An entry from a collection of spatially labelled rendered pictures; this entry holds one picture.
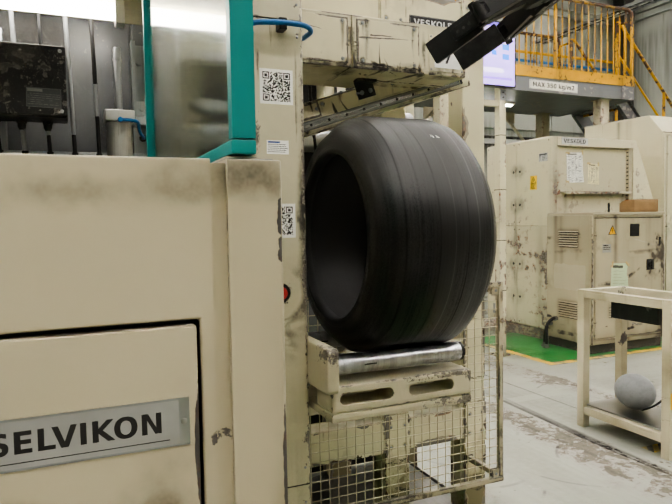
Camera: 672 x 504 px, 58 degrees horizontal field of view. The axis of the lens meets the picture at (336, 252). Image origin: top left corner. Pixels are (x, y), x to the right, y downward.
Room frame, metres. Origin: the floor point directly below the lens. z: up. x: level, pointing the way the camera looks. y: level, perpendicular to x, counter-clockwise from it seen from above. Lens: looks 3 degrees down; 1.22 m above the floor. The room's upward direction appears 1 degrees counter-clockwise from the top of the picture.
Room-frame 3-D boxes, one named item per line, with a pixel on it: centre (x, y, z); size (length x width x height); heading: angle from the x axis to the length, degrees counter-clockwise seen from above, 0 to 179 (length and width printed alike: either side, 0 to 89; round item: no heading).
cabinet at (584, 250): (5.70, -2.53, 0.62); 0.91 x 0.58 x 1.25; 114
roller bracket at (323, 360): (1.44, 0.09, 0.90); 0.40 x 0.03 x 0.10; 23
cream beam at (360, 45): (1.84, -0.07, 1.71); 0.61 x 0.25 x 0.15; 113
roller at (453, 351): (1.39, -0.14, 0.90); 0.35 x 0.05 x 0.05; 113
